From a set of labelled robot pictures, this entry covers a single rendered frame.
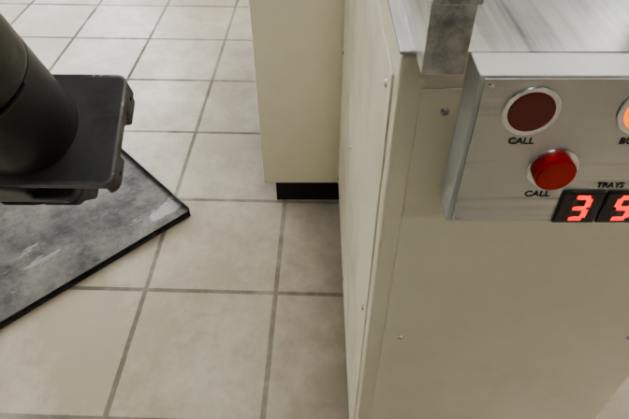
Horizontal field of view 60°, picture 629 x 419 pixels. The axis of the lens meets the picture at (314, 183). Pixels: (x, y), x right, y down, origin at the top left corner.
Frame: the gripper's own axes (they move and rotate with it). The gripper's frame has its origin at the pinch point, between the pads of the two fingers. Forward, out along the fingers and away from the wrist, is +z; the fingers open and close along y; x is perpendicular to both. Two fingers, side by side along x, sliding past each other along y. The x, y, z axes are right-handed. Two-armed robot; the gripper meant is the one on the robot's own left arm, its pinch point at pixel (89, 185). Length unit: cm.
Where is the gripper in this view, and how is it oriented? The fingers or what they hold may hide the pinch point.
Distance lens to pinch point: 40.7
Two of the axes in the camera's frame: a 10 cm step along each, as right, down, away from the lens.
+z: -0.1, 3.4, 9.4
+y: -10.0, -0.1, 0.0
